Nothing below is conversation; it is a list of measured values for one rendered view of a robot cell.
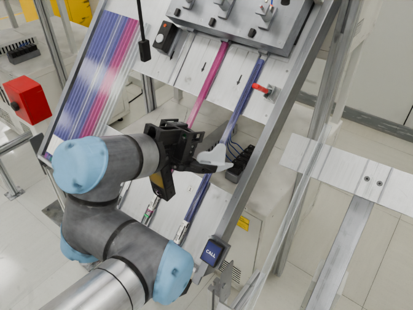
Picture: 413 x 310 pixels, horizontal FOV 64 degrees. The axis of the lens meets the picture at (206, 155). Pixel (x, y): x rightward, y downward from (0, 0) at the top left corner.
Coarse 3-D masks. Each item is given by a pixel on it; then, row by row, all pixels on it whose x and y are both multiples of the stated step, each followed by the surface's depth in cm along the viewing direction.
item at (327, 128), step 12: (324, 132) 64; (312, 156) 64; (312, 168) 63; (300, 180) 64; (300, 192) 63; (288, 216) 63; (276, 240) 63; (276, 252) 63; (264, 264) 63; (264, 276) 63; (252, 300) 63
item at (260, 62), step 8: (256, 64) 78; (256, 72) 77; (248, 80) 78; (248, 88) 78; (240, 104) 78; (240, 112) 79; (232, 120) 78; (232, 128) 79; (224, 136) 79; (224, 144) 79; (208, 176) 79; (200, 184) 80; (200, 192) 80; (192, 200) 80; (192, 208) 80
